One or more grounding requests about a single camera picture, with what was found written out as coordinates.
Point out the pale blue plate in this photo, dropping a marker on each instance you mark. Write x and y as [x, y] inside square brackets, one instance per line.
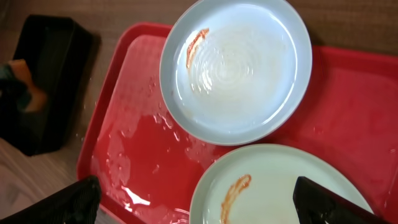
[255, 184]
[232, 72]

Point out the right pale blue plate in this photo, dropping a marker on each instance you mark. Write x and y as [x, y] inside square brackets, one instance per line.
[255, 184]

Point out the black rectangular water tray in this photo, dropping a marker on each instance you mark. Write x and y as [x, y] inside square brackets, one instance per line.
[56, 50]

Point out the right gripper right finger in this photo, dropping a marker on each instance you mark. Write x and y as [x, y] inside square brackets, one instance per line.
[315, 204]

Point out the top pale blue plate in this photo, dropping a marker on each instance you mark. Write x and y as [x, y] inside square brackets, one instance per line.
[232, 72]

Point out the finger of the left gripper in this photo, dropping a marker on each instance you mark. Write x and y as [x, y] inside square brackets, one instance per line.
[13, 93]

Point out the red plastic tray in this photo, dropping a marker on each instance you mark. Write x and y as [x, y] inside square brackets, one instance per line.
[148, 166]

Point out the orange green scrub sponge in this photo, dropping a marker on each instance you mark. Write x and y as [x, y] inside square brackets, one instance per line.
[18, 70]

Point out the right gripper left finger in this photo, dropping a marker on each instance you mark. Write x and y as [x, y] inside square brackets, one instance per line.
[76, 204]

